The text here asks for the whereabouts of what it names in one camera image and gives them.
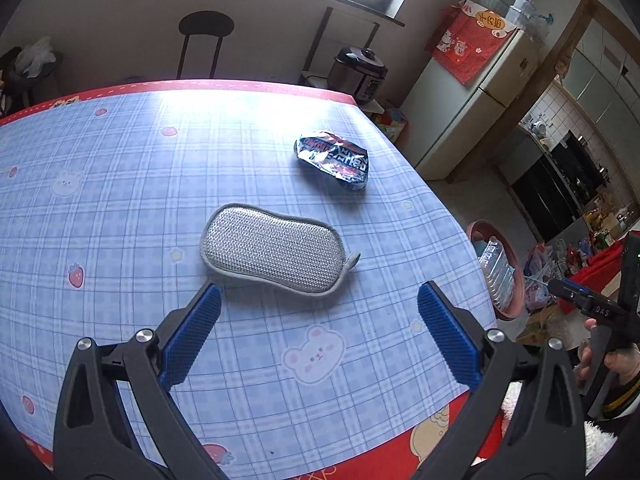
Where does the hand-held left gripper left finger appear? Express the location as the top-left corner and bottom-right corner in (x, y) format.
(52, 282), (223, 480)

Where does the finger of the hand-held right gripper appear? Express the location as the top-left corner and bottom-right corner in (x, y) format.
(547, 278), (592, 313)

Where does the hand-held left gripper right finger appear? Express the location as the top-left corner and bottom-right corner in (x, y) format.
(416, 280), (587, 480)

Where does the pink plastic basin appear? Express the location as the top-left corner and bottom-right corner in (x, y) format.
(466, 219), (526, 321)

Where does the clear crushed plastic bottle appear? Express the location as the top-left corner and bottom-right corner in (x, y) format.
(477, 236), (517, 311)

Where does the silver mesh scouring sponge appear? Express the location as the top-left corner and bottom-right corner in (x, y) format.
(199, 203), (362, 295)

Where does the person's right forearm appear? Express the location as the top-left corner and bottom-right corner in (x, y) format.
(597, 382), (640, 422)

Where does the person's right hand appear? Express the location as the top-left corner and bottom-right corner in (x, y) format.
(572, 317), (640, 392)

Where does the pile of packaged goods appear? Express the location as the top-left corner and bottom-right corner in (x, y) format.
(525, 200), (631, 311)

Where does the red printed cloth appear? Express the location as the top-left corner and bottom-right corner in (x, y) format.
(575, 245), (626, 291)

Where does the black kitchen cabinet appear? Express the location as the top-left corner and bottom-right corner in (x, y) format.
(510, 130), (608, 243)

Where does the white fluffy garment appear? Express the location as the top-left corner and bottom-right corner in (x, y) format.
(582, 417), (621, 476)

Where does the blue plaid printed tablecloth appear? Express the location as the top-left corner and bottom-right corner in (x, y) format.
(0, 79), (506, 480)

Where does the cream refrigerator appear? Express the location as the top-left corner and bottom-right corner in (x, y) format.
(400, 27), (543, 181)

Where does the crumpled silver snack wrapper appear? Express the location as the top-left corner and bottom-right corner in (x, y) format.
(293, 130), (371, 192)

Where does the colourful cardboard box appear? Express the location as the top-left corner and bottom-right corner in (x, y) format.
(375, 105), (408, 143)

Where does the red printed cloth cover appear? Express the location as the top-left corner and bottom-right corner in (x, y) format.
(426, 0), (518, 85)

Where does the black pressure cooker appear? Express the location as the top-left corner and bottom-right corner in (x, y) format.
(327, 46), (390, 106)

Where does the dark side table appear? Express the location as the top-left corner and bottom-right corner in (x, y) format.
(0, 47), (63, 116)

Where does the black round stool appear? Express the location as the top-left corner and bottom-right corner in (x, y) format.
(176, 11), (236, 81)

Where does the crumpled translucent plastic bag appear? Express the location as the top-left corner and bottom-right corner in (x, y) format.
(14, 36), (56, 78)

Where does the wooden door frame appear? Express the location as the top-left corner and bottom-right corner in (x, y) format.
(447, 0), (601, 183)

